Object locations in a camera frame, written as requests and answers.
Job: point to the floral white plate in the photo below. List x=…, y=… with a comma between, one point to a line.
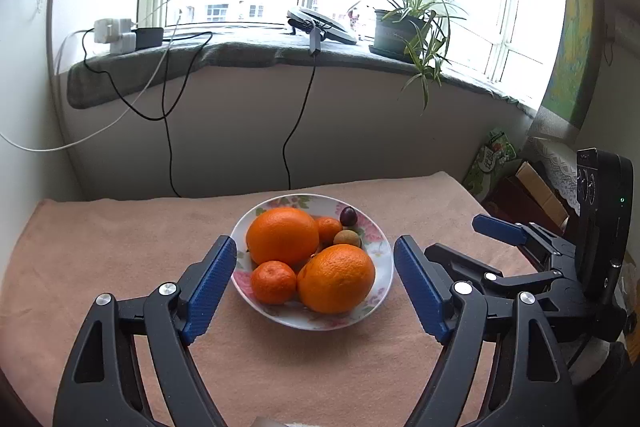
x=377, y=257

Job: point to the green spider plant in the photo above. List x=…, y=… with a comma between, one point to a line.
x=425, y=37

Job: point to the large smooth orange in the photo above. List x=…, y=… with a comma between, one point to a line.
x=282, y=234

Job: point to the dark purple grape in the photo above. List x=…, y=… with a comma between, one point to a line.
x=348, y=215

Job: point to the green snack bag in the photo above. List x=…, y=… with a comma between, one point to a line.
x=492, y=162

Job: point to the brown longan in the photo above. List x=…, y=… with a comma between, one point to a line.
x=347, y=238

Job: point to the large rough-skinned orange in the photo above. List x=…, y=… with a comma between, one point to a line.
x=336, y=278

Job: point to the black and white device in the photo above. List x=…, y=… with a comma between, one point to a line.
x=335, y=29

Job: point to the white board panel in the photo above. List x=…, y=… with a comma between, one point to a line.
x=25, y=82

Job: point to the dark plant pot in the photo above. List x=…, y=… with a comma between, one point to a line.
x=395, y=34

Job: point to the person's right forearm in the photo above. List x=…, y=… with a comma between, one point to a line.
x=600, y=359

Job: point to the small mandarin with stem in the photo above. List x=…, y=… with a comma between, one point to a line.
x=329, y=229

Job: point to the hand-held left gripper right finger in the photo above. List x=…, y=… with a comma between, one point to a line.
x=420, y=292

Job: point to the small red figurine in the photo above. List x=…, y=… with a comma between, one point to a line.
x=354, y=16

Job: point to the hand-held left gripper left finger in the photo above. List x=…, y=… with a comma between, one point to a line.
x=212, y=287

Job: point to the grey windowsill cloth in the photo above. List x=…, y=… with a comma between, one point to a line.
x=250, y=52

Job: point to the white lace cloth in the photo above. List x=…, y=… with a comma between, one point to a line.
x=557, y=162

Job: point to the wall map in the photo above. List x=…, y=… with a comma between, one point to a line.
x=575, y=57

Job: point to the white power adapter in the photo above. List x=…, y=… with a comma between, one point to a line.
x=111, y=30
x=123, y=43

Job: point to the cardboard box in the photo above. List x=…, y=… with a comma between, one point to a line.
x=537, y=192

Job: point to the black power adapter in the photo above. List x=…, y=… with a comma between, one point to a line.
x=149, y=38

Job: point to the pink towel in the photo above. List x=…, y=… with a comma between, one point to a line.
x=125, y=247

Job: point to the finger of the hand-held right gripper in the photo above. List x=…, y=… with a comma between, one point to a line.
x=452, y=263
x=500, y=229

